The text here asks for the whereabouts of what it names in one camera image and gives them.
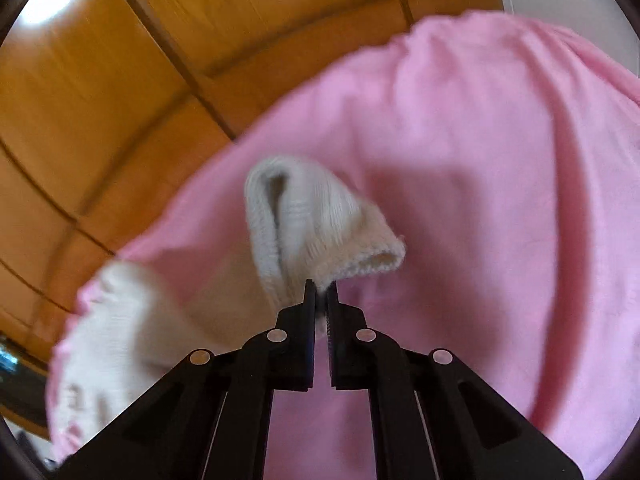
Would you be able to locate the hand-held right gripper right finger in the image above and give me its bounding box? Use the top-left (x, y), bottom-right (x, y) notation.
top-left (325, 282), bottom-right (586, 480)

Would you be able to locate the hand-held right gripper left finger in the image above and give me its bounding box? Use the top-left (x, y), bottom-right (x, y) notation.
top-left (52, 279), bottom-right (317, 480)

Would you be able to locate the white knit sweater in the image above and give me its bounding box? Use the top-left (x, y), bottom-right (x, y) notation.
top-left (47, 155), bottom-right (407, 461)

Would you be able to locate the pink bed sheet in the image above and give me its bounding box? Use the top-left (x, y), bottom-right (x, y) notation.
top-left (45, 10), bottom-right (640, 480)

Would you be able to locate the wooden panelled wardrobe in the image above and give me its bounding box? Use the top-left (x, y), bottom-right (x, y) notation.
top-left (0, 0), bottom-right (506, 376)

